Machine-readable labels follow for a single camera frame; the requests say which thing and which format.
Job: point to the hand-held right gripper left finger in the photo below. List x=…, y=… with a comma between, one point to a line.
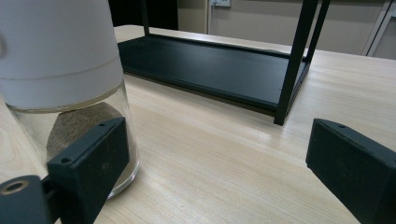
x=90, y=161

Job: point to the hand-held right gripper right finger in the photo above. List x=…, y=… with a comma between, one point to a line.
x=358, y=168

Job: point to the white door frame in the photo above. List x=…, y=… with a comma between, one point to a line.
x=378, y=31

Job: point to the white-lidded glass spice jar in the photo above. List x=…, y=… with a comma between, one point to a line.
x=59, y=56

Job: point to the white wall outlet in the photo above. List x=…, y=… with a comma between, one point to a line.
x=221, y=2

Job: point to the black metal shelf rack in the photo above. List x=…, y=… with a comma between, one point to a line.
x=202, y=68

